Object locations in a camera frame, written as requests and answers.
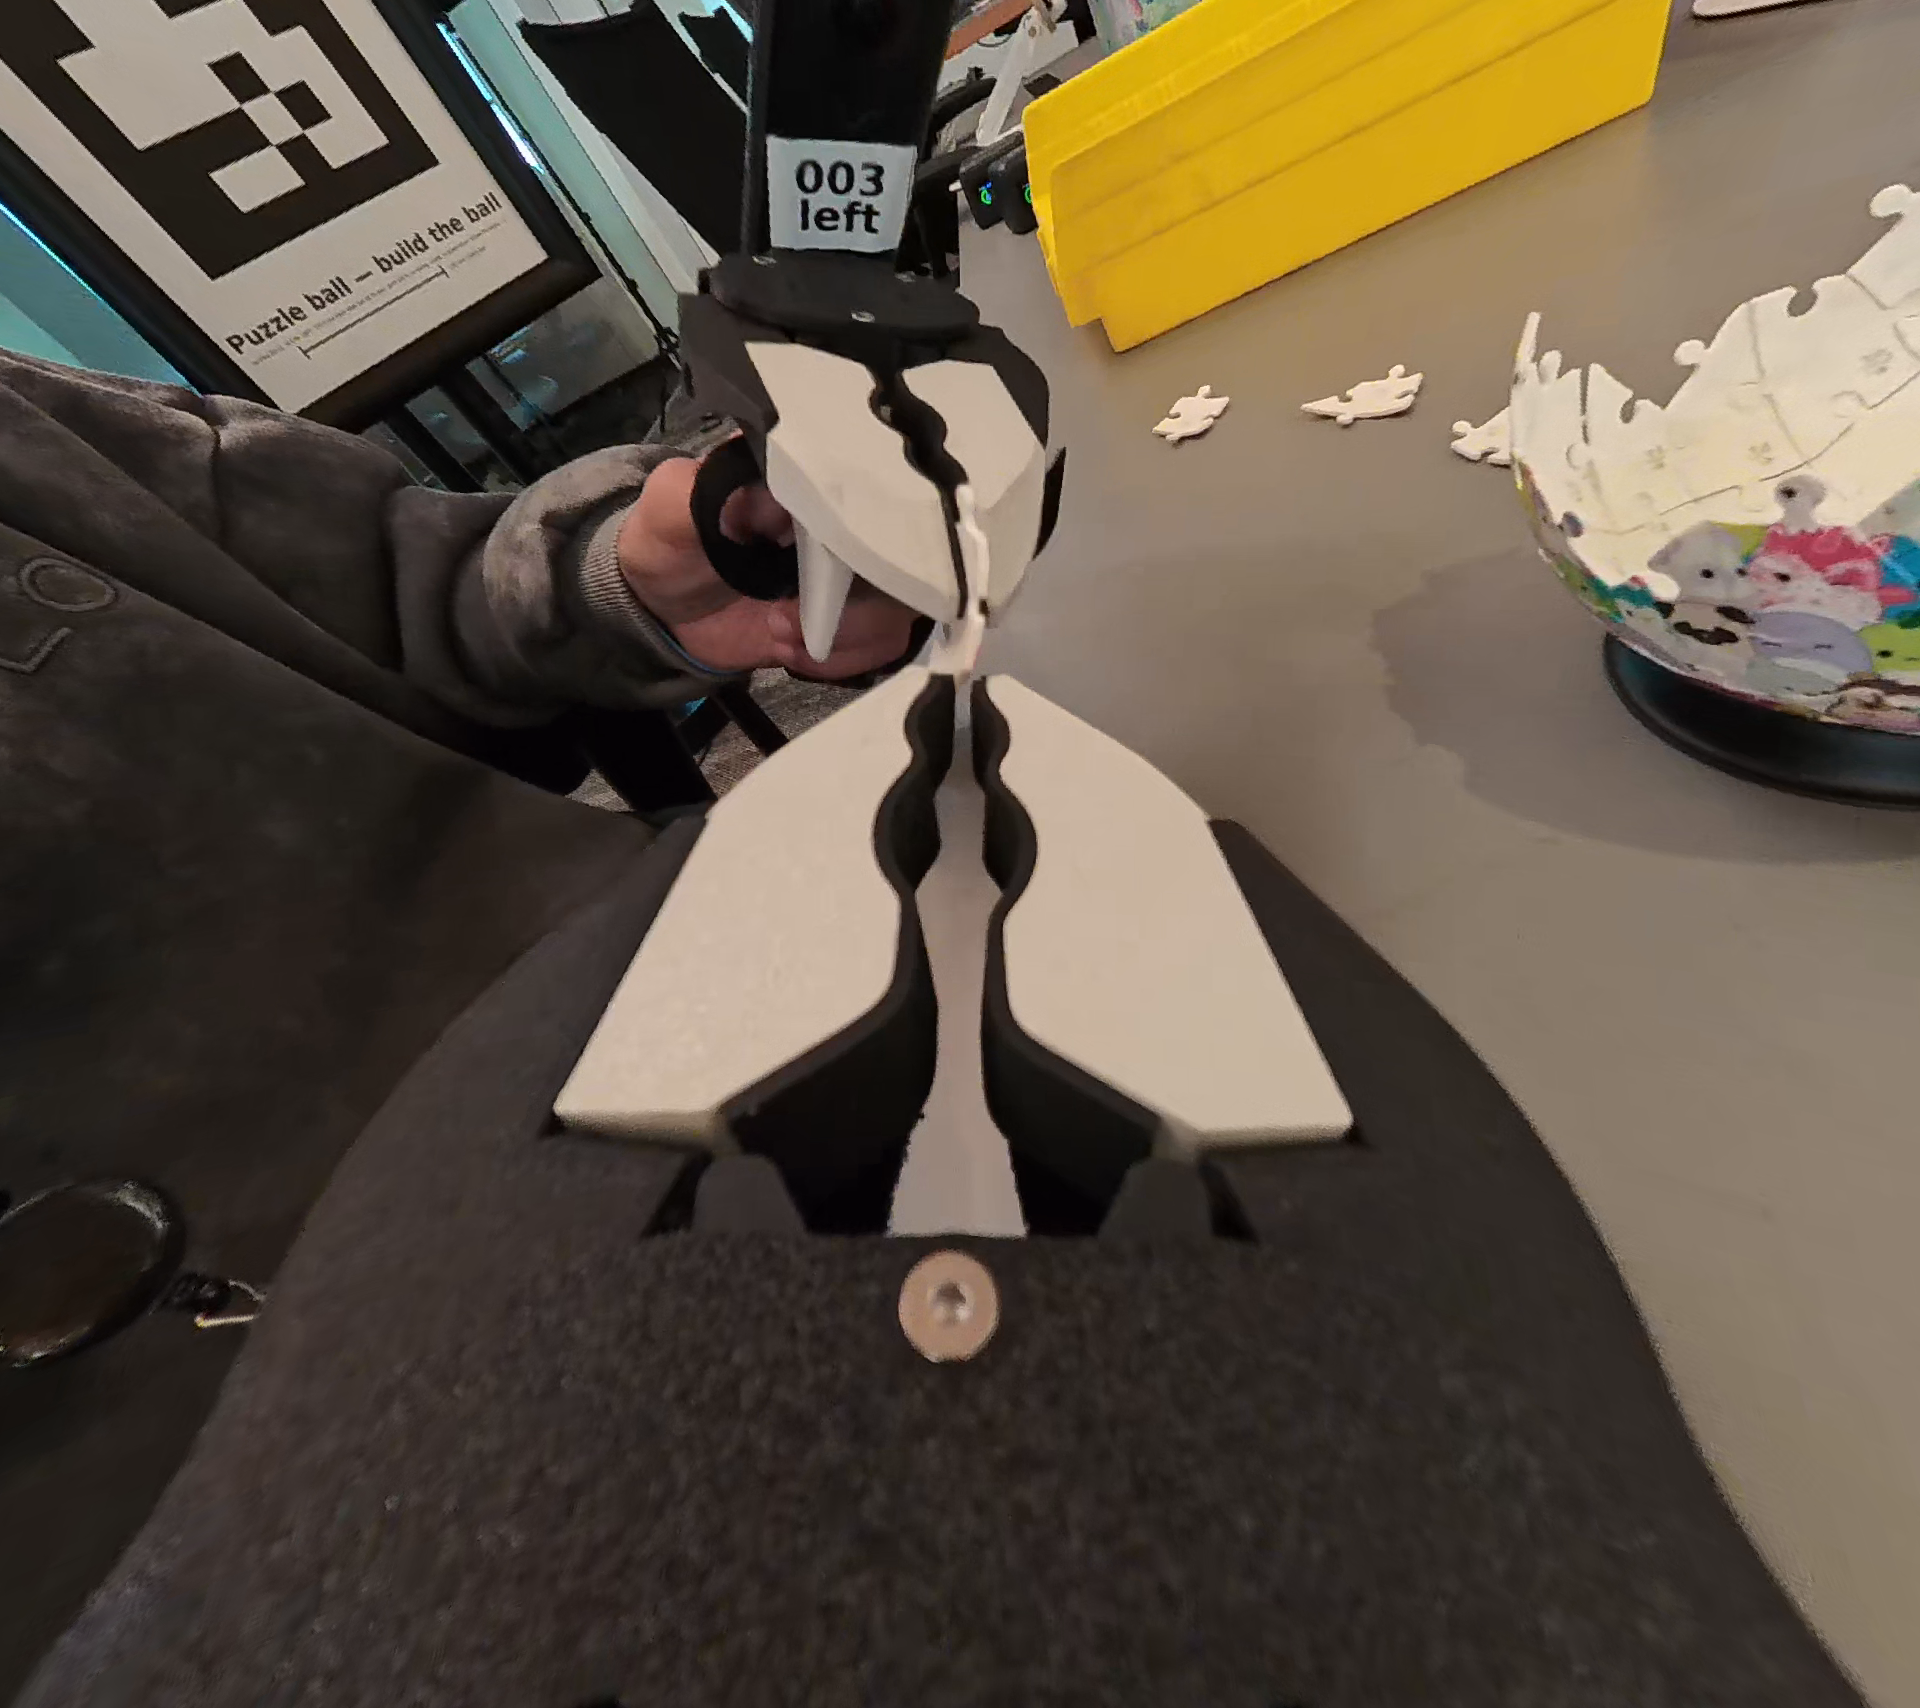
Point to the person's left forearm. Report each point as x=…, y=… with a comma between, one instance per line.
x=375, y=539

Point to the black white marker poster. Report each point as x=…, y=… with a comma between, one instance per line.
x=301, y=283

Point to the yellow box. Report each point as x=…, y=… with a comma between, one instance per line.
x=1350, y=88

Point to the single white puzzle piece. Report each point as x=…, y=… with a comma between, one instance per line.
x=960, y=643
x=1193, y=415
x=1364, y=396

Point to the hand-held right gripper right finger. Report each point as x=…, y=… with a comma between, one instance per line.
x=1170, y=973

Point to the black office chair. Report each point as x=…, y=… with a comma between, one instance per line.
x=631, y=118

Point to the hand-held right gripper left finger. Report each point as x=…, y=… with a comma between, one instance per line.
x=750, y=973

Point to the partly built white puzzle ball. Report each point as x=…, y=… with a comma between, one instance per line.
x=1724, y=462

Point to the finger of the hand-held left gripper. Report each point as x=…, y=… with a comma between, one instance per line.
x=841, y=462
x=998, y=462

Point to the black device green light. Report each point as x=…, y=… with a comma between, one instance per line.
x=1023, y=200
x=983, y=192

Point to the person's left hand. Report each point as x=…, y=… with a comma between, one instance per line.
x=675, y=569

